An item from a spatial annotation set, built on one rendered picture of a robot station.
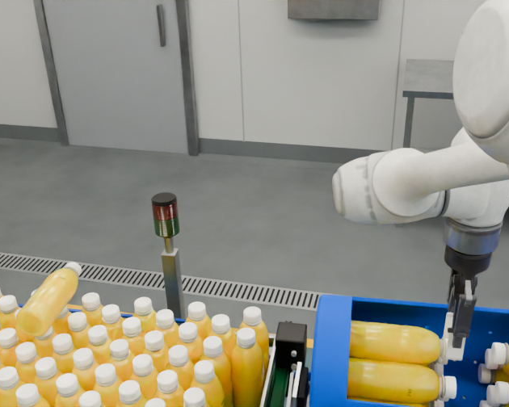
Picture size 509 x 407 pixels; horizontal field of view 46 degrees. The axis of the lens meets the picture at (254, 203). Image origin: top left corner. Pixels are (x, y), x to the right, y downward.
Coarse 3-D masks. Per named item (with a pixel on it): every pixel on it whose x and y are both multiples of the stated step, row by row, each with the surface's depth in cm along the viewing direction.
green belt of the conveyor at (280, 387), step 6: (276, 372) 145; (282, 372) 146; (276, 378) 143; (282, 378) 144; (270, 384) 141; (276, 384) 142; (282, 384) 142; (270, 390) 140; (276, 390) 140; (282, 390) 141; (276, 396) 139; (282, 396) 141; (270, 402) 136; (276, 402) 137; (282, 402) 139
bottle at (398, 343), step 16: (352, 336) 113; (368, 336) 112; (384, 336) 112; (400, 336) 112; (416, 336) 112; (432, 336) 112; (352, 352) 113; (368, 352) 112; (384, 352) 112; (400, 352) 111; (416, 352) 111; (432, 352) 111
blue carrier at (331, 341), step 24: (336, 312) 112; (360, 312) 127; (384, 312) 126; (408, 312) 124; (432, 312) 123; (480, 312) 118; (504, 312) 115; (336, 336) 108; (480, 336) 126; (504, 336) 125; (312, 360) 107; (336, 360) 106; (456, 360) 128; (480, 360) 127; (312, 384) 106; (336, 384) 105; (456, 384) 127; (480, 384) 127
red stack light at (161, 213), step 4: (176, 200) 150; (152, 204) 149; (172, 204) 149; (176, 204) 150; (152, 208) 150; (156, 208) 148; (160, 208) 148; (164, 208) 148; (168, 208) 148; (172, 208) 149; (176, 208) 150; (156, 212) 149; (160, 212) 148; (164, 212) 148; (168, 212) 149; (172, 212) 149; (176, 212) 151; (156, 216) 150; (160, 216) 149; (164, 216) 149; (168, 216) 149; (172, 216) 150
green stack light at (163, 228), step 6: (156, 222) 151; (162, 222) 150; (168, 222) 150; (174, 222) 151; (156, 228) 152; (162, 228) 150; (168, 228) 150; (174, 228) 151; (156, 234) 153; (162, 234) 151; (168, 234) 151; (174, 234) 152
